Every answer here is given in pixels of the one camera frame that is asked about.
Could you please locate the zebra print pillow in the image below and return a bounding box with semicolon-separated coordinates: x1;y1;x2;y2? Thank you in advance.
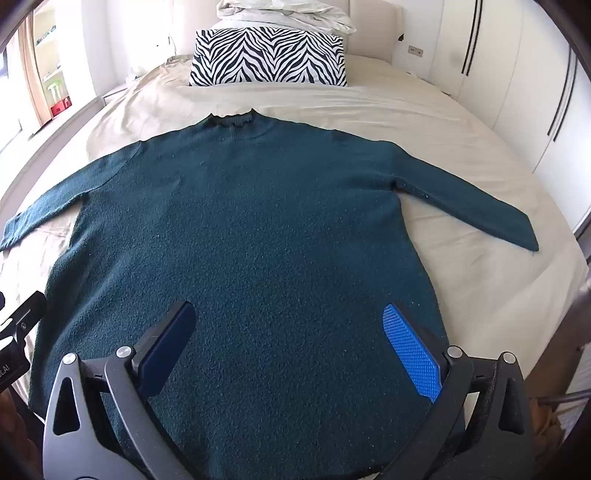
188;28;348;88

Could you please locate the bed with beige sheet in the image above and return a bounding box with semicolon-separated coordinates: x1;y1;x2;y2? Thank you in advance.
0;52;591;480

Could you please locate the beige padded headboard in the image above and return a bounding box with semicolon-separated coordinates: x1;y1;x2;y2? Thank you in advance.
330;0;403;64

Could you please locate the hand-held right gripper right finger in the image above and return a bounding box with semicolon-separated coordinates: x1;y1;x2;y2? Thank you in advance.
382;303;537;480

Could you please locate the white wardrobe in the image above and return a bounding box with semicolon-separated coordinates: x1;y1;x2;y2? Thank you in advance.
392;0;591;241

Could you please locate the dark teal knit sweater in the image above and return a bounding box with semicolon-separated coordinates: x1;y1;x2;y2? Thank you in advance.
0;108;540;480

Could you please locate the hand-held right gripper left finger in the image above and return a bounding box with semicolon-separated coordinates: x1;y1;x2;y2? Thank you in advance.
41;301;199;480

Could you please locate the beige curtain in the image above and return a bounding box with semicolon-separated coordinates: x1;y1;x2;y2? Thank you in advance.
17;0;62;126

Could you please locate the crumpled white duvet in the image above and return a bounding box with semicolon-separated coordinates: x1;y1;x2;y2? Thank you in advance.
217;0;358;36

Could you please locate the black wardrobe handle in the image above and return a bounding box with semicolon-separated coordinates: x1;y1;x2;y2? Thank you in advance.
461;0;486;75
547;46;578;142

